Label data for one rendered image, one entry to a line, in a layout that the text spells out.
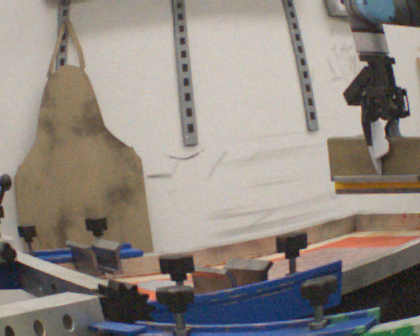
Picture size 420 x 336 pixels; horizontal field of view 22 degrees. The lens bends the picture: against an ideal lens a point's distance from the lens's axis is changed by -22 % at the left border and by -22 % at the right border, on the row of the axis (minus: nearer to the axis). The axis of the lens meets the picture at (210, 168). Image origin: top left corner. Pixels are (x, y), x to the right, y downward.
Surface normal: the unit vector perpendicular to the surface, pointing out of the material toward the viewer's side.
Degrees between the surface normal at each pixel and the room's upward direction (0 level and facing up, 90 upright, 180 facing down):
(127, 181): 90
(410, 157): 90
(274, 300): 90
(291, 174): 90
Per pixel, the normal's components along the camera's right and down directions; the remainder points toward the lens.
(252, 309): 0.51, 0.00
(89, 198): 0.19, 0.02
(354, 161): -0.86, 0.13
